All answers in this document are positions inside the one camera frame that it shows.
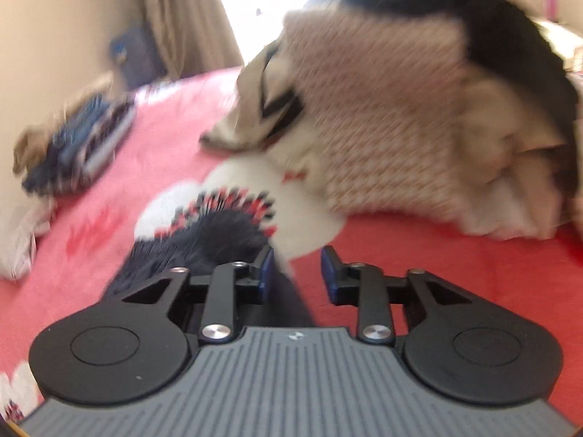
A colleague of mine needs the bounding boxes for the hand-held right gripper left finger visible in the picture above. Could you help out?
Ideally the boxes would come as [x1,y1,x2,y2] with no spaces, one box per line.
[121,246,275,344]

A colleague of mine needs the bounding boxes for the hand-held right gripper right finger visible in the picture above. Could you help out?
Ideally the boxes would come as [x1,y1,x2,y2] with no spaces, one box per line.
[320,246,472,344]

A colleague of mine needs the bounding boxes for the dark grey pants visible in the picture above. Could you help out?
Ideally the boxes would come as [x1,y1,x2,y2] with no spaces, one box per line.
[107,209,315,328]

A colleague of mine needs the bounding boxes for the red floral blanket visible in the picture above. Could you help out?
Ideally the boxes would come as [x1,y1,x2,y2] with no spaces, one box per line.
[0,66,583,420]

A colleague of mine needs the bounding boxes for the beige garment with black trim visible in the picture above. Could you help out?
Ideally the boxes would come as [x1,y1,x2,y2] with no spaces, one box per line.
[200,39,315,151]

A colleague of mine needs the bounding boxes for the cream garment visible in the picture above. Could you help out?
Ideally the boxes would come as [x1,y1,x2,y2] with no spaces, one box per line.
[455,77,579,242]

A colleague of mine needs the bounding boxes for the folded denim jeans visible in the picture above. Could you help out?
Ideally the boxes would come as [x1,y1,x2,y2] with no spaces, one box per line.
[23,93,114,196]

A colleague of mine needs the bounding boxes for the white folded cloth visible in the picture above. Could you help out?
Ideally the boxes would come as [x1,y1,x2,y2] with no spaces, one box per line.
[0,200,55,280]

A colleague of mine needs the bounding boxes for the blue storage box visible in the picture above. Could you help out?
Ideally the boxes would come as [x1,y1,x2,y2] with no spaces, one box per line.
[109,25,167,89]

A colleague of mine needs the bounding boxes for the tan folded garment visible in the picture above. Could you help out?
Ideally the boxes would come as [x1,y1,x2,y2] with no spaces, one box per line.
[11,73,117,174]

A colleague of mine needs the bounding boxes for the beige curtain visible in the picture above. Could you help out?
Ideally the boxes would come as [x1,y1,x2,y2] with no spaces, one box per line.
[123,0,244,83]

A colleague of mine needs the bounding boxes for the light wooden cabinet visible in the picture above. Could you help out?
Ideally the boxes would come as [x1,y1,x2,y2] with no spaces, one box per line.
[533,18,583,74]

